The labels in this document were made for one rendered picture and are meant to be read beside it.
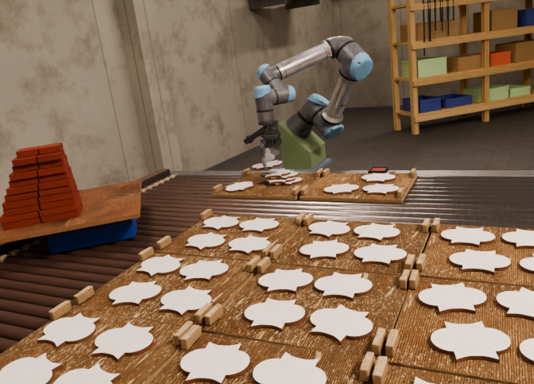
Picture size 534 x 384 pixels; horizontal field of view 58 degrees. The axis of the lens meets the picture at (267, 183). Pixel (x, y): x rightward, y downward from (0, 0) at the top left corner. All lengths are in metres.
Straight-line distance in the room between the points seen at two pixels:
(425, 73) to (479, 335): 6.73
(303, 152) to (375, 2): 7.76
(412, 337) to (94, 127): 4.46
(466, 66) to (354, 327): 7.21
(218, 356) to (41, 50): 4.15
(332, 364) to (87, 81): 4.48
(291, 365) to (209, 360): 0.17
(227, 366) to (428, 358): 0.39
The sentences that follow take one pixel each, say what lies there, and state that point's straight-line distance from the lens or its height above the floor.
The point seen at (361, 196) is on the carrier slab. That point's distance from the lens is 1.92.
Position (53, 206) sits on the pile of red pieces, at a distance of 1.86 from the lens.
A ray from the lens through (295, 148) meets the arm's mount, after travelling 2.65.
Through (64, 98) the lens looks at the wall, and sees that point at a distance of 5.00.
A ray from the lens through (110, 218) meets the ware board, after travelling 1.76.
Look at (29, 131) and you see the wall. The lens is 4.77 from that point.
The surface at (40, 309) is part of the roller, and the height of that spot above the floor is 0.92.
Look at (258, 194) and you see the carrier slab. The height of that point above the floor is 0.94.
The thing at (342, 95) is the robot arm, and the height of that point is 1.27.
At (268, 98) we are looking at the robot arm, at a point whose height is 1.32.
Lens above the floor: 1.54
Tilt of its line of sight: 16 degrees down
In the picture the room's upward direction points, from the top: 7 degrees counter-clockwise
